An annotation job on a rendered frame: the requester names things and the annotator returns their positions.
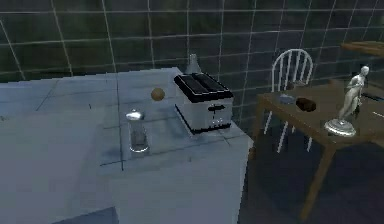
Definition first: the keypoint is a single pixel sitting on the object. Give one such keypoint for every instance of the black and white toaster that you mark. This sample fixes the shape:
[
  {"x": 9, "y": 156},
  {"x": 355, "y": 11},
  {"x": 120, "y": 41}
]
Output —
[{"x": 203, "y": 103}]

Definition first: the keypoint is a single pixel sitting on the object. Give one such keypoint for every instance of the silver human figure statue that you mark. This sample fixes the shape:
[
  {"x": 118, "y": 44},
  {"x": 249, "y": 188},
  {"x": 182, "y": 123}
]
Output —
[{"x": 350, "y": 100}]

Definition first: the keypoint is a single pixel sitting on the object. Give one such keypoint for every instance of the brown round potato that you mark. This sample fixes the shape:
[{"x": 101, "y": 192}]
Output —
[{"x": 157, "y": 94}]

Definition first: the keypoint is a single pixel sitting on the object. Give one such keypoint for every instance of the clear glass bottle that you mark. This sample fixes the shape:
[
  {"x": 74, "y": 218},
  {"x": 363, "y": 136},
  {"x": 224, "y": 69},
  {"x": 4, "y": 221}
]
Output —
[{"x": 193, "y": 65}]

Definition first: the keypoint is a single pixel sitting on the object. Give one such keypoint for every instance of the glass shaker with silver cap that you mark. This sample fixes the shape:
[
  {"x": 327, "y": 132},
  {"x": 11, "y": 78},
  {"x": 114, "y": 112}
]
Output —
[{"x": 137, "y": 133}]

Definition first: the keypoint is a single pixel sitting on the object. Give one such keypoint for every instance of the small grey bowl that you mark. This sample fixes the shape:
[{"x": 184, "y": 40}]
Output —
[{"x": 286, "y": 98}]

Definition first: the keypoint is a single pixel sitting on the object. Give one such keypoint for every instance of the pale blue tiled counter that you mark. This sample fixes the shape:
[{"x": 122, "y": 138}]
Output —
[{"x": 100, "y": 150}]

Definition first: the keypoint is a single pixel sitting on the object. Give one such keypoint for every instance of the white slatted chair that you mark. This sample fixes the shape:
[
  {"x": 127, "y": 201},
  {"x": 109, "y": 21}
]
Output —
[{"x": 290, "y": 71}]

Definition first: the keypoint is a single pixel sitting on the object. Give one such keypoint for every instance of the dark brown bread loaf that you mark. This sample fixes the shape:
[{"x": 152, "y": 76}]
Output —
[{"x": 306, "y": 104}]

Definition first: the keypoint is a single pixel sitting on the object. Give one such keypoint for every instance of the brown wooden table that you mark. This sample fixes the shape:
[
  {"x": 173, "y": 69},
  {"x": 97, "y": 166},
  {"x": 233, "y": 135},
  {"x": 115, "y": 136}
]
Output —
[{"x": 316, "y": 116}]

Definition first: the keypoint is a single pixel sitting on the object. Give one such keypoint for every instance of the brown wooden wall shelf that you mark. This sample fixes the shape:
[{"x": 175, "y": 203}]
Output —
[{"x": 365, "y": 47}]

